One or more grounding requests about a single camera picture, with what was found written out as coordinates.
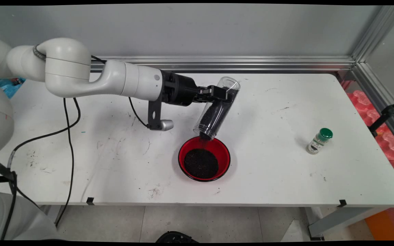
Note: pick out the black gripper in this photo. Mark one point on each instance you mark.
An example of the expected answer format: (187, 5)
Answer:
(181, 89)

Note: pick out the tall clear plastic jar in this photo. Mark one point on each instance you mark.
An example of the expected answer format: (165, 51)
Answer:
(229, 85)

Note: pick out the black seeds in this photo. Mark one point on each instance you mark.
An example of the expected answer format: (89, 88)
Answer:
(200, 164)
(214, 118)

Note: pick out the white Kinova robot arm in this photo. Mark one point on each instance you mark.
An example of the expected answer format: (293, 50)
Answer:
(80, 71)

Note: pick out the red bowl with black rim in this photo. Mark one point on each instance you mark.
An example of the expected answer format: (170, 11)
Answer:
(223, 153)

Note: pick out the spice bottle with green cap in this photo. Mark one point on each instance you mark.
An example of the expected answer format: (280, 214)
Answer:
(319, 141)

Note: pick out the red bubble wrap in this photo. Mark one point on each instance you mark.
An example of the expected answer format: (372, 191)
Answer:
(364, 102)

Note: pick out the black chair base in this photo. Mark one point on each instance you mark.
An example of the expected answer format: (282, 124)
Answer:
(176, 237)

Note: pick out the black tape strip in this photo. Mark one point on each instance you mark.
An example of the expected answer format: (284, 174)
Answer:
(90, 201)
(342, 203)

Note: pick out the grey table leg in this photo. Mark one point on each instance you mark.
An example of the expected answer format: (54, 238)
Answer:
(337, 218)
(50, 213)

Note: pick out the small red bottle green cap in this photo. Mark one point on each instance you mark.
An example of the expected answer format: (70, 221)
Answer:
(17, 81)

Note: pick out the blue cloth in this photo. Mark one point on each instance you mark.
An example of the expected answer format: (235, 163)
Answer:
(7, 89)

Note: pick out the orange box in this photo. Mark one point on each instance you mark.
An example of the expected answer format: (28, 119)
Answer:
(385, 222)

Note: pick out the long aluminium frame rail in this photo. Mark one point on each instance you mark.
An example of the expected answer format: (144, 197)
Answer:
(251, 63)

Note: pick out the short aluminium frame rail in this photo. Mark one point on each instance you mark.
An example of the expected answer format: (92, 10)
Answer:
(378, 92)

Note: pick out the upright aluminium frame post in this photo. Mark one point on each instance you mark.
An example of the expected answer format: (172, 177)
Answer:
(378, 32)

